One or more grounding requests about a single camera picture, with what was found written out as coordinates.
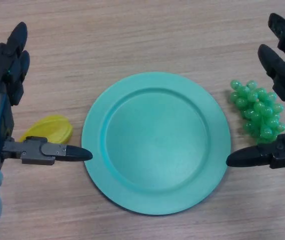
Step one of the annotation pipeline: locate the yellow starfruit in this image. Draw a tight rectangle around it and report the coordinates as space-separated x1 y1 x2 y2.
19 114 74 145

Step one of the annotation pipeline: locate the green round plate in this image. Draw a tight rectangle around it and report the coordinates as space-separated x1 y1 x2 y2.
81 71 231 216

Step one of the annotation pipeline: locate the green grape bunch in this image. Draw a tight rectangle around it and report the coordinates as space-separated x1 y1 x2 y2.
229 79 285 145

